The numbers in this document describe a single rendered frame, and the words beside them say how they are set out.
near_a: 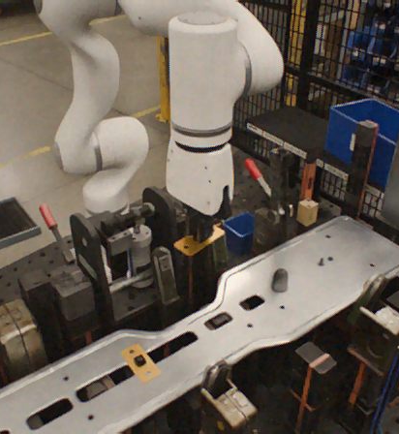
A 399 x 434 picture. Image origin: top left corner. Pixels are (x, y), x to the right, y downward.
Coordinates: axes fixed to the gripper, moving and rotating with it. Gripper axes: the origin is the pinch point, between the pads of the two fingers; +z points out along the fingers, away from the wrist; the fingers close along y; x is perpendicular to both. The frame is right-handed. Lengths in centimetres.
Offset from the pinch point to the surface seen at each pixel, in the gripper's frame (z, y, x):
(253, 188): 58, -55, 88
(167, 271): 20.6, -12.8, 4.1
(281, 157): 5.5, -9.8, 35.6
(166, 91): 107, -241, 213
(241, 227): 53, -38, 61
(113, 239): 10.4, -17.8, -4.3
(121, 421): 25.7, 4.0, -21.8
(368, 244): 26, 9, 48
